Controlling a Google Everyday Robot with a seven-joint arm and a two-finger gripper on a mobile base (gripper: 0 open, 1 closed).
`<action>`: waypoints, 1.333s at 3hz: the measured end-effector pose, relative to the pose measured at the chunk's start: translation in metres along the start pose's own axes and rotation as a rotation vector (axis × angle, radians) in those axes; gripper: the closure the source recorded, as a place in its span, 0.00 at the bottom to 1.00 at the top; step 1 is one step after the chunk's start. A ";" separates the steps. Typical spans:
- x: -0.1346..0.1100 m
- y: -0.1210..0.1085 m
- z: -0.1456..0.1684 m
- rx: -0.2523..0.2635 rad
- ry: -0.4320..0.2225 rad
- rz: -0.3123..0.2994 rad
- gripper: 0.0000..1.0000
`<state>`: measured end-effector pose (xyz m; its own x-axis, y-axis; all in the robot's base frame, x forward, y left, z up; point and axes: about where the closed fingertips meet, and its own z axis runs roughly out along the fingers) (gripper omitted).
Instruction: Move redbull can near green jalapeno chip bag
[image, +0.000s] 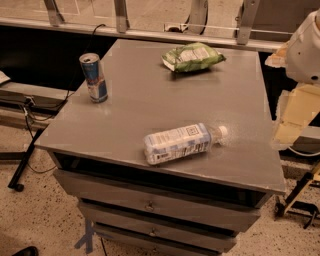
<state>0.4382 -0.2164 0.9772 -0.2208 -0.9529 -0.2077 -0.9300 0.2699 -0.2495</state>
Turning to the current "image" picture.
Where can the redbull can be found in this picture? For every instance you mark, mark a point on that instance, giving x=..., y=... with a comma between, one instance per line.
x=92, y=70

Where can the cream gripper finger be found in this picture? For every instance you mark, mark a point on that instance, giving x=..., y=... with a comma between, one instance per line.
x=294, y=112
x=278, y=58

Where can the black stand leg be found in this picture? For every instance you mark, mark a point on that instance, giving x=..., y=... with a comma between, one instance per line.
x=14, y=183

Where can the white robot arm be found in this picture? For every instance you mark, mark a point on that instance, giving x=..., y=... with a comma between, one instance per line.
x=300, y=57

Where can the green jalapeno chip bag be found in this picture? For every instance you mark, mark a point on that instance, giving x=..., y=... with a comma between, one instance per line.
x=192, y=57

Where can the black shoe tip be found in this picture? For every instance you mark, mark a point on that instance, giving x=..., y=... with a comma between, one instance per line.
x=28, y=251

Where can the clear plastic water bottle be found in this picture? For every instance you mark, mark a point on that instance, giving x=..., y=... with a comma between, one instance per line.
x=180, y=142

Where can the yellow black stand base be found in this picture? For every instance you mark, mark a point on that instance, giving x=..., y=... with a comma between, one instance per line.
x=309, y=210

